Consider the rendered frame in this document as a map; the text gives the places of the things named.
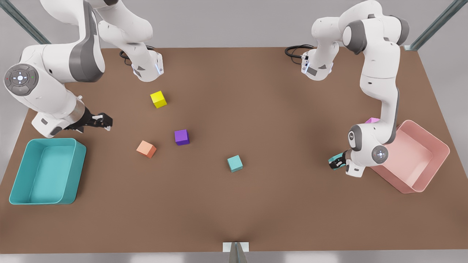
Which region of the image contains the orange cube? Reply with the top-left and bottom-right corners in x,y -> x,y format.
136,140 -> 157,159

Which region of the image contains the yellow cube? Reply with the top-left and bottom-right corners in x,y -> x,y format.
150,91 -> 167,109

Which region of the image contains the teal plastic bin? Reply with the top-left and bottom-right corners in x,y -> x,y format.
9,138 -> 87,205

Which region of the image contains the purple cube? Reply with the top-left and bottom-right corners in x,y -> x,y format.
174,129 -> 190,146

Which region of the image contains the pink plastic bin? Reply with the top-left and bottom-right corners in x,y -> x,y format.
369,120 -> 450,194

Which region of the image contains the teal blue cube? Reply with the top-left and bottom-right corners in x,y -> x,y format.
227,155 -> 244,173

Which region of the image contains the black cable loop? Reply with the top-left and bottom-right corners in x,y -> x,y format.
285,45 -> 316,66
120,45 -> 156,66

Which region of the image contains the silver frame post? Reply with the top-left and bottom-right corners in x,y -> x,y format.
404,0 -> 468,51
223,242 -> 250,263
0,0 -> 51,45

